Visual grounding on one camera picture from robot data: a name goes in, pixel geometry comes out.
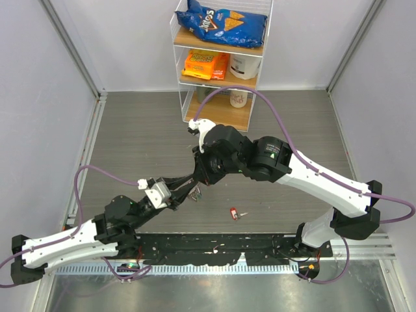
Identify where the large metal keyring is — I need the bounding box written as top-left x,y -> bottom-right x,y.
188,184 -> 202,202

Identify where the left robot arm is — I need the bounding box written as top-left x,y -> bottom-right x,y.
10,175 -> 198,285

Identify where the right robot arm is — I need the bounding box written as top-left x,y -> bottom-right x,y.
188,119 -> 382,256

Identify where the silver key on red tag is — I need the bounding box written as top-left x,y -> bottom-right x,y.
236,213 -> 247,220

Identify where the white paper cup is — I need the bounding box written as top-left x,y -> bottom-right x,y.
229,90 -> 248,109

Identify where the orange snack box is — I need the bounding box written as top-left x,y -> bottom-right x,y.
181,49 -> 229,81

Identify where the white pouch bag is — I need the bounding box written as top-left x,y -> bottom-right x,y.
229,54 -> 261,80

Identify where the blue Doritos chip bag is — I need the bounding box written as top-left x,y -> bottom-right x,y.
175,1 -> 267,48

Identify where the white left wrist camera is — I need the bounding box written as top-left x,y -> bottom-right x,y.
137,178 -> 172,209

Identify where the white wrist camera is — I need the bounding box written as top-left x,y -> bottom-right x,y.
188,119 -> 216,153
137,178 -> 172,209

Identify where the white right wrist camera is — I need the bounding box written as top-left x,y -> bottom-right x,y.
188,119 -> 216,153

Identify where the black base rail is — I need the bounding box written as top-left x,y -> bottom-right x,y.
135,233 -> 333,267

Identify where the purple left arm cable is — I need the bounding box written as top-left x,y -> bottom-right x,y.
0,164 -> 153,289

